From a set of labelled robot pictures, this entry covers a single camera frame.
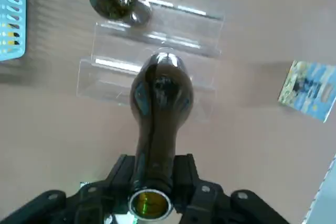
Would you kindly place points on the clear acrylic stepped shelf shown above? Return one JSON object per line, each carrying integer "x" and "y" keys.
{"x": 110, "y": 77}

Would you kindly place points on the light blue plastic basket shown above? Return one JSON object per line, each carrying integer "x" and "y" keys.
{"x": 10, "y": 3}

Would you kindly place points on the blue printed paper bag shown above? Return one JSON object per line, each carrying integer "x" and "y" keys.
{"x": 307, "y": 90}

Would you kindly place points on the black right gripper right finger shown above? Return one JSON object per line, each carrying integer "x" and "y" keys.
{"x": 210, "y": 203}

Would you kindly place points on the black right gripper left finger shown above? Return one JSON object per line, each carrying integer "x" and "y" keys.
{"x": 92, "y": 203}

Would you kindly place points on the small yellow toy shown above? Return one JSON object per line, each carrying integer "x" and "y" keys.
{"x": 11, "y": 35}

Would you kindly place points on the aluminium table edge rail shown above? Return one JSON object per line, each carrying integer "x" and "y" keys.
{"x": 325, "y": 195}

